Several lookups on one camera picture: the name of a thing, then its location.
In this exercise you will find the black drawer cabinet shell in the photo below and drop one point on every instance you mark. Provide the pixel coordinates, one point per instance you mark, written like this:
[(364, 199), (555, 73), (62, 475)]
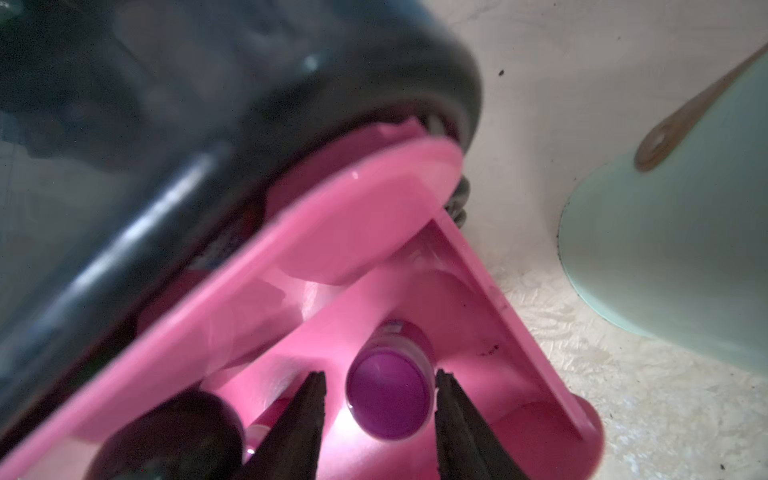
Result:
[(133, 131)]

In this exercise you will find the magenta paint can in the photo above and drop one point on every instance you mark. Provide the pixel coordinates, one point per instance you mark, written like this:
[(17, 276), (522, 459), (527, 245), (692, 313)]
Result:
[(390, 385)]

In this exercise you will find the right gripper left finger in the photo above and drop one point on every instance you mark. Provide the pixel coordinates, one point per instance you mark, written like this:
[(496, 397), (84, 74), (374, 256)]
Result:
[(292, 447)]

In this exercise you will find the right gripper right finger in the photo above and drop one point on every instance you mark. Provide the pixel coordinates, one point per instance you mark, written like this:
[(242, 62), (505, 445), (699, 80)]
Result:
[(467, 448)]

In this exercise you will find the mint green pen cup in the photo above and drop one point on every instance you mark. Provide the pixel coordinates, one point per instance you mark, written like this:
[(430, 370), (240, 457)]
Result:
[(670, 241)]

